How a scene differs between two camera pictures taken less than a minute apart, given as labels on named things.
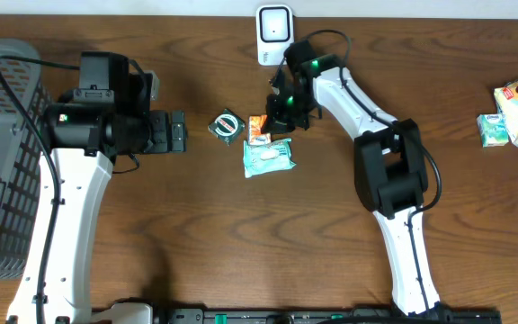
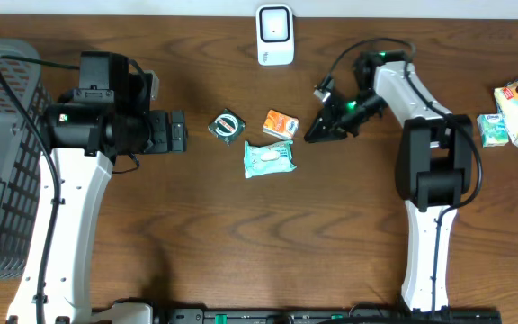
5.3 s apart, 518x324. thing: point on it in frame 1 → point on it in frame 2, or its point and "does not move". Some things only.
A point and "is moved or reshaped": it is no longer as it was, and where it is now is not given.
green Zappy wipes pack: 267,157 does not move
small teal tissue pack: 493,130 does not move
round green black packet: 227,126 does not move
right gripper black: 275,123 → 332,129
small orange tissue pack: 255,125 is moved or reshaped
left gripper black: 161,122 does not move
